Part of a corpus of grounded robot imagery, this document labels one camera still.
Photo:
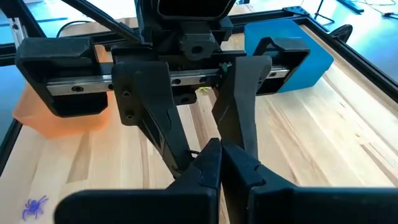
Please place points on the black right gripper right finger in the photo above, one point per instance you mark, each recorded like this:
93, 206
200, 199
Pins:
311, 208

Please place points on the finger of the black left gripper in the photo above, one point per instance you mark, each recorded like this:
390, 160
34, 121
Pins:
239, 102
146, 93

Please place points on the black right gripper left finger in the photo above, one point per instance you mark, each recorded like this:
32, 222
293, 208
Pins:
140, 208

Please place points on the purple plastic spider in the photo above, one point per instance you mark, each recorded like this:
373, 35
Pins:
33, 207

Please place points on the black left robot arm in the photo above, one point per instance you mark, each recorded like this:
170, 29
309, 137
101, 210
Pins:
144, 21

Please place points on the green plastic spider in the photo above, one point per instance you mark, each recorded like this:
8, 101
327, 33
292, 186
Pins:
203, 90

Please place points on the orange plastic bin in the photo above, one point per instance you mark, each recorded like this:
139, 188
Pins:
62, 126

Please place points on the teal plastic bin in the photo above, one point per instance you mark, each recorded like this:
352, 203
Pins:
311, 62

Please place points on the black tripod stand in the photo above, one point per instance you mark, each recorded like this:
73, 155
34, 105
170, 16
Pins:
319, 7

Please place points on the black table clamp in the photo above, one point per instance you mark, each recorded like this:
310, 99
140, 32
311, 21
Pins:
342, 31

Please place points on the silver frame bracket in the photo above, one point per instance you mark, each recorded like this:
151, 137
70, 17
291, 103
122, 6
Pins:
16, 29

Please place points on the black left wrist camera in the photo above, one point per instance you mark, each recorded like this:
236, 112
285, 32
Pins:
196, 7

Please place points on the black aluminium table frame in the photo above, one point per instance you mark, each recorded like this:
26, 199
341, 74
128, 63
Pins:
360, 60

